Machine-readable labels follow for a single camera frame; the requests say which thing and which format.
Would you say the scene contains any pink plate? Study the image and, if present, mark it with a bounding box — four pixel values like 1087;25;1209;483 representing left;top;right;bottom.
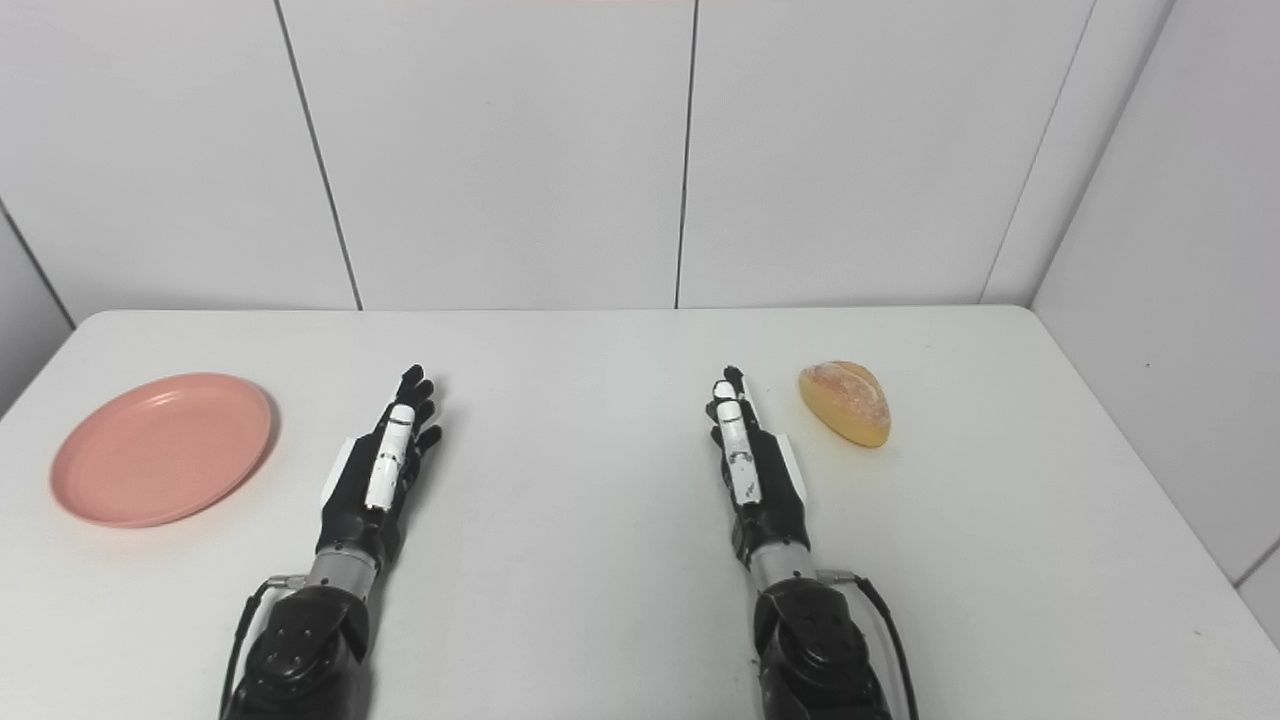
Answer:
50;373;274;529

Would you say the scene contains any bread roll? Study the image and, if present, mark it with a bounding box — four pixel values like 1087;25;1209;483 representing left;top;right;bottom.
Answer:
798;360;892;448

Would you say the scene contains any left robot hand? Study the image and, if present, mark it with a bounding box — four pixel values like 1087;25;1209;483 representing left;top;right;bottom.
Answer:
316;364;444;573

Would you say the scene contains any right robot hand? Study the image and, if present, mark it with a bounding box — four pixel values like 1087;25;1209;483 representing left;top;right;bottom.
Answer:
706;365;811;568

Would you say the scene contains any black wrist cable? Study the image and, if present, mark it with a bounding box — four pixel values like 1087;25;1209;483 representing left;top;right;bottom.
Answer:
816;569;920;720
218;574;309;720

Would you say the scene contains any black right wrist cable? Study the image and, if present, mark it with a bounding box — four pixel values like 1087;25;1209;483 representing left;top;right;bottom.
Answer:
816;569;920;720

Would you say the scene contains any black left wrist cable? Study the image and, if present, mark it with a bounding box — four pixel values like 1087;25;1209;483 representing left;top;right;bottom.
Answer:
218;574;309;720

